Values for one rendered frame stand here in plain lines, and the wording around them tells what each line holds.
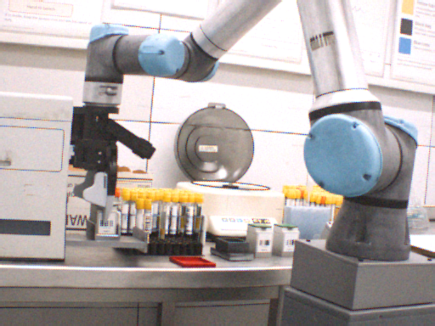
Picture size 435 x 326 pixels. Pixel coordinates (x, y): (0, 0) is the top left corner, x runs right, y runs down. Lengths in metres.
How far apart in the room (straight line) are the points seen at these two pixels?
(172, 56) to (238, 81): 0.90
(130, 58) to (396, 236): 0.55
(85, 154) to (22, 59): 0.66
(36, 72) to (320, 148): 1.06
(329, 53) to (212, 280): 0.54
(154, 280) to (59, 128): 0.33
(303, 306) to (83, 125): 0.51
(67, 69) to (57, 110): 0.67
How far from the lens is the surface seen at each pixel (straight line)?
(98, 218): 1.42
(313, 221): 1.75
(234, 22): 1.40
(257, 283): 1.52
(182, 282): 1.44
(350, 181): 1.10
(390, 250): 1.24
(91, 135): 1.41
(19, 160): 1.35
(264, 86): 2.26
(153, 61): 1.32
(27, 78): 2.00
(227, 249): 1.57
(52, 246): 1.38
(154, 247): 1.55
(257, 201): 1.85
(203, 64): 1.44
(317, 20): 1.16
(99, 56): 1.40
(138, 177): 1.73
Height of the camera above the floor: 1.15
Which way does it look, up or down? 3 degrees down
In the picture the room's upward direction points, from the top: 5 degrees clockwise
